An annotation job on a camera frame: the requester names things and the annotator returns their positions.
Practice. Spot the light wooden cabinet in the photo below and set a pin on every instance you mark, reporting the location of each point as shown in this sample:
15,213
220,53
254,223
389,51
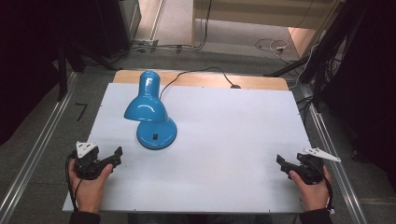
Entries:
267,18

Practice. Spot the black metal stand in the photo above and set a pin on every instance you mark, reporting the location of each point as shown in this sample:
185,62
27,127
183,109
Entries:
62,71
320,59

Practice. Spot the blue desk lamp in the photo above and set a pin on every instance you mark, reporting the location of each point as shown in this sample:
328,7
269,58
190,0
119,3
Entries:
146,109

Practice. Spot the black curtain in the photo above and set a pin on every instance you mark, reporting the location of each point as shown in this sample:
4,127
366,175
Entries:
370,77
37,46

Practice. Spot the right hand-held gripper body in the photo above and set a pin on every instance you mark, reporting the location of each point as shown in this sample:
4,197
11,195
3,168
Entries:
309,165

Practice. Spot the metal floor rail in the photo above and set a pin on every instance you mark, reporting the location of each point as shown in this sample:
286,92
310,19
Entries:
333,146
34,155

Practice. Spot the person's left hand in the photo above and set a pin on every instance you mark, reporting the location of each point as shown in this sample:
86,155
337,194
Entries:
90,189

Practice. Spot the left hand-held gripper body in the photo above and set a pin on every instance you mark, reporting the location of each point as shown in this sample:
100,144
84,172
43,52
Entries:
88,161

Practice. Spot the white board table cover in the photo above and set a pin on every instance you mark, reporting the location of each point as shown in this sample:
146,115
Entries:
218,140

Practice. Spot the grey power strip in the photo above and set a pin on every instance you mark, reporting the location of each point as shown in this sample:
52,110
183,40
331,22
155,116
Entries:
146,42

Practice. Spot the person's right hand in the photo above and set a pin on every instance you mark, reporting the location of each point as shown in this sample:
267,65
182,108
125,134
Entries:
313,194

